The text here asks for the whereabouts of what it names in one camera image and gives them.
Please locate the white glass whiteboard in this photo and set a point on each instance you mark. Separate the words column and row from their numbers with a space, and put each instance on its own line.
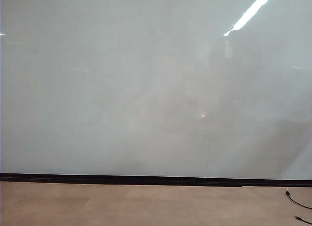
column 122, row 77

